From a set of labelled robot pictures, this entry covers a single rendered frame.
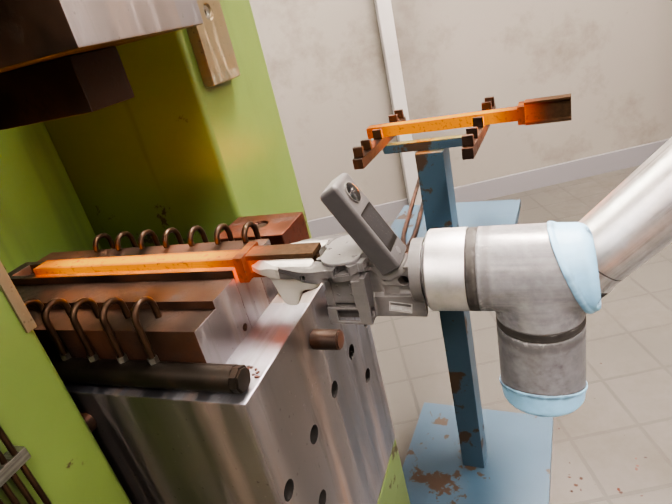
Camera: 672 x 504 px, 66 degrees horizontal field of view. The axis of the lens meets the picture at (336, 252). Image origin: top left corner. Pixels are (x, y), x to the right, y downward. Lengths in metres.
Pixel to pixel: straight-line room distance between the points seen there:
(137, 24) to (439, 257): 0.37
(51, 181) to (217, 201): 0.32
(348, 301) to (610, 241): 0.30
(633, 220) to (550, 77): 2.68
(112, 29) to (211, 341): 0.33
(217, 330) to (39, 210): 0.54
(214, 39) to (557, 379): 0.70
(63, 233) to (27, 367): 0.50
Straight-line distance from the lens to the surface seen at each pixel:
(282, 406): 0.63
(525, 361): 0.58
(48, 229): 1.07
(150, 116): 0.94
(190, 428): 0.63
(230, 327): 0.63
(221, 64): 0.91
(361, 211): 0.55
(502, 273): 0.52
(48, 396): 0.64
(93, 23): 0.53
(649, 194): 0.64
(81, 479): 0.69
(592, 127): 3.48
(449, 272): 0.53
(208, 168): 0.91
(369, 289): 0.58
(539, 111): 1.08
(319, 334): 0.68
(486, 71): 3.16
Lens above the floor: 1.25
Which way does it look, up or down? 25 degrees down
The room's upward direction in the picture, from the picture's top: 14 degrees counter-clockwise
